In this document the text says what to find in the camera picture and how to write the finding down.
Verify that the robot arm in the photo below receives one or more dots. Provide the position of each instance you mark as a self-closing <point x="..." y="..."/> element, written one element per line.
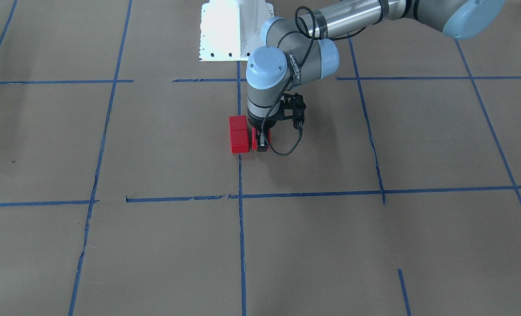
<point x="303" y="50"/>

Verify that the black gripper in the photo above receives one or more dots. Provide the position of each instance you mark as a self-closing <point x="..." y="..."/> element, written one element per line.
<point x="257" y="123"/>

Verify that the red cube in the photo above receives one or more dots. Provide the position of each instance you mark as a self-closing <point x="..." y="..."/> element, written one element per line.
<point x="239" y="141"/>
<point x="254" y="138"/>
<point x="238" y="123"/>

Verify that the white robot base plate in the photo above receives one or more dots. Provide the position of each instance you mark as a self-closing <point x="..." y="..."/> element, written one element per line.
<point x="230" y="30"/>

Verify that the brown paper table cover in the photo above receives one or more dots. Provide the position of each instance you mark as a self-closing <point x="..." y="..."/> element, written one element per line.
<point x="119" y="195"/>

